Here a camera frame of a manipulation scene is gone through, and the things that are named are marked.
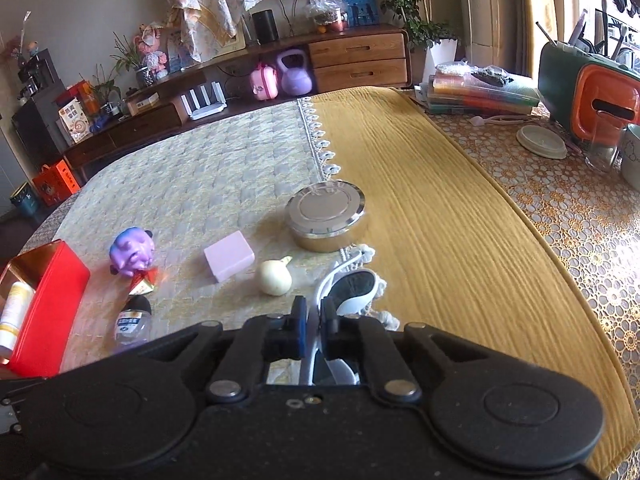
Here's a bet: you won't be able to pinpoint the orange carton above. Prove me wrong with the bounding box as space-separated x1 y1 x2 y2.
66 80 99 113

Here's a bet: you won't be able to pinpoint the printed snack bag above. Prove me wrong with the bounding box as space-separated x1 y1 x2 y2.
57 97 92 144

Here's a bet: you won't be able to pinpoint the stack of books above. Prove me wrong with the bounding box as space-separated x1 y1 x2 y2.
424 66 542 116

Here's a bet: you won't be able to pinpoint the clear glass cup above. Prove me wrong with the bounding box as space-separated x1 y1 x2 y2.
584 109 624 174

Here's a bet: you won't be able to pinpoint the white mug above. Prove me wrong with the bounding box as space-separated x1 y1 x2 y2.
620 123 640 192

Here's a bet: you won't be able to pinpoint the blue box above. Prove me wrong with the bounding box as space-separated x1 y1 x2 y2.
340 0 379 29

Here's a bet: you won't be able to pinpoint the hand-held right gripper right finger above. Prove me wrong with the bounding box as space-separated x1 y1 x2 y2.
320 298 482 405

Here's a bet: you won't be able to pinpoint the pink soap block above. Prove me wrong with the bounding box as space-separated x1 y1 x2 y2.
203 230 256 283

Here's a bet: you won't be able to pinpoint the red tin box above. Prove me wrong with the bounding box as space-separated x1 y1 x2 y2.
0 239 92 379

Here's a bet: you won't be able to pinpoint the round steel tin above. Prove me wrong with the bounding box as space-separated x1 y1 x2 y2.
284 179 369 254

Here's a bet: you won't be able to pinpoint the purple toy pig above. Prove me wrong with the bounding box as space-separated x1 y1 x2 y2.
109 227 155 277

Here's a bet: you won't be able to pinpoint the plastic bag with dark contents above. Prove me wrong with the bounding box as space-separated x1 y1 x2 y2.
434 60 513 89

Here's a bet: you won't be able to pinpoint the teal bucket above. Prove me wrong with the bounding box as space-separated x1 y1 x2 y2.
9 182 42 219

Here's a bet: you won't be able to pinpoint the white glasses with dark lens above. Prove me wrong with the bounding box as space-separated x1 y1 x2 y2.
299 247 379 386

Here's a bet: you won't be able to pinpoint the white onion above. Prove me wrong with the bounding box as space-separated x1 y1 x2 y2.
257 255 294 296

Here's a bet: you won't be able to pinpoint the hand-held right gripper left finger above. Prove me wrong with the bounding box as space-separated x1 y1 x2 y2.
149 296 308 405

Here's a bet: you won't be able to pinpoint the white router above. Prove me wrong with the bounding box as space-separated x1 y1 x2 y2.
179 83 227 121

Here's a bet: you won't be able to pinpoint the white plant pot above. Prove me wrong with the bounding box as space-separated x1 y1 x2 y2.
422 38 459 87

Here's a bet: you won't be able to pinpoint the purple kettlebell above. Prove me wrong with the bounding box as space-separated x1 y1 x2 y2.
276 48 315 97

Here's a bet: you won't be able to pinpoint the potted plant in vase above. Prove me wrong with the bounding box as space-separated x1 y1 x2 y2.
111 32 157 89

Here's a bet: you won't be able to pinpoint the small clear bottle black cap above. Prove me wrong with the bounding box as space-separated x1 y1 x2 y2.
115 295 153 347

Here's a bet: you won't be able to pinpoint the orange gift box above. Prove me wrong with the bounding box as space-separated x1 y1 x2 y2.
31 159 82 207

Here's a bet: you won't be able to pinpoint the pink doll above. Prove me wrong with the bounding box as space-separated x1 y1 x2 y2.
133 23 169 81

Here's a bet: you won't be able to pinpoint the white flat box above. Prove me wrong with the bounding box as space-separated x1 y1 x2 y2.
124 92 161 116

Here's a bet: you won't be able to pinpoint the black mini fridge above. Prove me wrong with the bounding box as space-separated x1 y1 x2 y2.
11 94 69 177

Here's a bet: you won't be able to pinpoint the white and yellow bottle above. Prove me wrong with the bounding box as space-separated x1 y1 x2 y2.
0 281 37 357

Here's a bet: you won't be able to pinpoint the yellow blanket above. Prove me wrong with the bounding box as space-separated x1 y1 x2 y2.
299 85 628 478

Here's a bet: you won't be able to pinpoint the green and orange utensil holder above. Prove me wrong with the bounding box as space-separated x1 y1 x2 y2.
537 0 640 144

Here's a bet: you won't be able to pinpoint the clear plastic bag of fruit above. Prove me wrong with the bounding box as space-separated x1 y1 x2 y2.
304 0 349 34

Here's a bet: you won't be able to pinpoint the picture frame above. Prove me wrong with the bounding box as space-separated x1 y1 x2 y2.
167 29 194 74

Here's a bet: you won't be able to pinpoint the round pale lid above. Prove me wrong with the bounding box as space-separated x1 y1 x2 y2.
515 124 569 161

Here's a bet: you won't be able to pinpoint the pink toy case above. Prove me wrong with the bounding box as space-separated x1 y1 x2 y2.
249 63 280 101

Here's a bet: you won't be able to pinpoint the coffee machine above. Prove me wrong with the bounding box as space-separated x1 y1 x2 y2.
17 49 57 97

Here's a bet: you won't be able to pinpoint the small red packet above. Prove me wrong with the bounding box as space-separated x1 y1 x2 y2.
128 267 160 296

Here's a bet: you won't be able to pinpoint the wooden TV cabinet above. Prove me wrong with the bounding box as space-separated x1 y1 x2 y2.
64 24 414 182

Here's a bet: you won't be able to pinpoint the black speaker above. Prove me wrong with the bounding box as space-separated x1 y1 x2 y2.
251 8 280 45

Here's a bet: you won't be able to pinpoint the green leafy houseplant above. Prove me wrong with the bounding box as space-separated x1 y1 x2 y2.
356 0 458 51

